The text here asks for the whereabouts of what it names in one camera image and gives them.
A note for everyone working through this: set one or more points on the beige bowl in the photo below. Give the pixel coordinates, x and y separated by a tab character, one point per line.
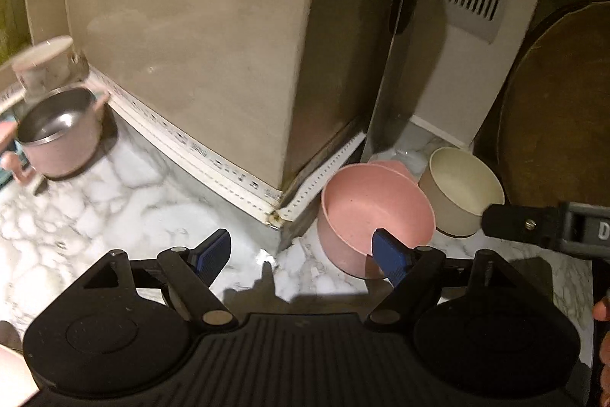
457	187

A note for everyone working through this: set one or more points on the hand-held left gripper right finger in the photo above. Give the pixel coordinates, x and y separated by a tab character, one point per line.
388	254

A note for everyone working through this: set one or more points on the round wooden cutting board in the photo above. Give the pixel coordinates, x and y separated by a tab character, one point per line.
562	111

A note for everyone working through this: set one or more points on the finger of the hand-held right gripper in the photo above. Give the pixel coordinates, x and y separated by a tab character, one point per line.
514	221

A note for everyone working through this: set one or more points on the person's right hand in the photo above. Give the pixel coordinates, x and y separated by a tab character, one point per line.
603	309

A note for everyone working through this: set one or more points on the floral ceramic bowl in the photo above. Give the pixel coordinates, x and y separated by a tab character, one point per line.
43	63

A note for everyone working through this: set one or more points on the music note tape strip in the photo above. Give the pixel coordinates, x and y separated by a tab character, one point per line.
190	144

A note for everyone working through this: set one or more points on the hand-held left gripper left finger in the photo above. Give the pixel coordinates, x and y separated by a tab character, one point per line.
214	252

